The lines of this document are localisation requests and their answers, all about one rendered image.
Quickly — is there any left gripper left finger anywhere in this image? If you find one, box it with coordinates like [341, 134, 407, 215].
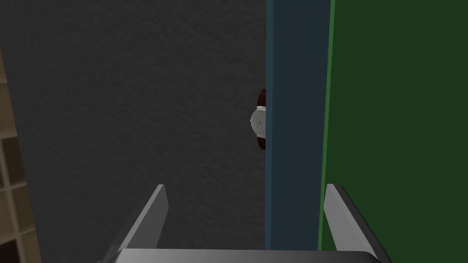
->
[109, 184, 170, 256]

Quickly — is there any green door leaf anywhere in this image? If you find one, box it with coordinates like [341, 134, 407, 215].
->
[317, 0, 468, 263]

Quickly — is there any silver watch dark red strap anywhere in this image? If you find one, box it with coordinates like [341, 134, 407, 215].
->
[250, 89, 266, 150]

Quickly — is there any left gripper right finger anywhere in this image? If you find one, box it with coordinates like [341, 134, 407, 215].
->
[323, 184, 394, 263]

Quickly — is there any beige shelf unit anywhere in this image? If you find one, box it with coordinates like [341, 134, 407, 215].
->
[0, 47, 43, 263]

